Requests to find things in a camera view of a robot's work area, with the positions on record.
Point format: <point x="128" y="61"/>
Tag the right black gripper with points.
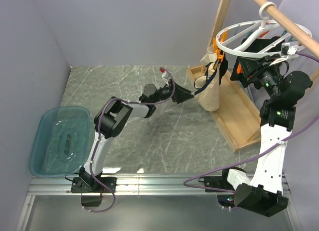
<point x="264" y="67"/>

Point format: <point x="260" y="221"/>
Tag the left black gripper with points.
<point x="181" y="94"/>

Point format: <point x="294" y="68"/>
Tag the beige underwear navy trim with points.
<point x="207" y="88"/>

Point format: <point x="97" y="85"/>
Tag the orange clothes peg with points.
<point x="215" y="47"/>
<point x="239" y="69"/>
<point x="220" y="58"/>

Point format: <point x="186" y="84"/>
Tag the white round clip hanger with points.
<point x="236" y="38"/>

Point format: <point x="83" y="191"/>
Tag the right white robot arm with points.
<point x="263" y="194"/>

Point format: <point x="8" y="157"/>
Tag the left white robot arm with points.
<point x="109" y="123"/>

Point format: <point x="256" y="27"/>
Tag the black underwear white waistband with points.
<point x="208" y="61"/>

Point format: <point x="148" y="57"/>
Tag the black striped boxer shorts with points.
<point x="256" y="46"/>

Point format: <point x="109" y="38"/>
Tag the teal plastic basin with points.
<point x="60" y="144"/>

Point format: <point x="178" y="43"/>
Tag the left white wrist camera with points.
<point x="165" y="74"/>

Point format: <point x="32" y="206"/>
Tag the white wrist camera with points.
<point x="165" y="74"/>
<point x="288" y="52"/>

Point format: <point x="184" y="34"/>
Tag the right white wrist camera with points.
<point x="288" y="52"/>

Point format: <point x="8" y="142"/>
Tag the aluminium mounting rail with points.
<point x="144" y="202"/>

